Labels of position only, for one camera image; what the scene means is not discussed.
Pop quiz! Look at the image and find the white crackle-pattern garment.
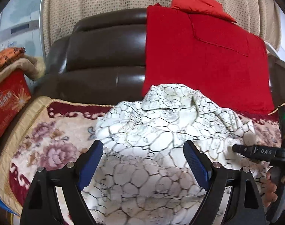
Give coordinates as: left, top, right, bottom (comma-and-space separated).
82, 84, 269, 224

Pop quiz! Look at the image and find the person's right hand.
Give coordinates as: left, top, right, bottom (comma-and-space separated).
262, 170, 285, 207

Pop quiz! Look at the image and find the floral red cream blanket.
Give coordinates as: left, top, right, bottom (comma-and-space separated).
0, 101, 281, 212

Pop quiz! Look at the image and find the large red folded quilt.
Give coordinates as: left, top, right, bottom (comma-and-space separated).
142, 5, 274, 114

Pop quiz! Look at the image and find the red gift box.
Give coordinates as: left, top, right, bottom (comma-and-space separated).
0, 69, 31, 137

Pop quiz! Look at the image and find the beige padded coat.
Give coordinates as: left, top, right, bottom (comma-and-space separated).
0, 55, 46, 83

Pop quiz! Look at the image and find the orange black patterned cloth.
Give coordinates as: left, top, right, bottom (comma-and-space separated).
0, 47, 25, 72

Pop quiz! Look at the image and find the beige dotted curtain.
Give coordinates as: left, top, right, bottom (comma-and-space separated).
42, 0, 281, 53

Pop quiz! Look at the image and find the dark brown leather sofa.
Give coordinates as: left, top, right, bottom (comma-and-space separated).
35, 8, 285, 108

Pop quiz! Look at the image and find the small red pillow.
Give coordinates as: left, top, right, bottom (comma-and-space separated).
171, 0, 236, 23

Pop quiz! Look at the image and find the silver standing air conditioner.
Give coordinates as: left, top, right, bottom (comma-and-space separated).
0, 0, 43, 56

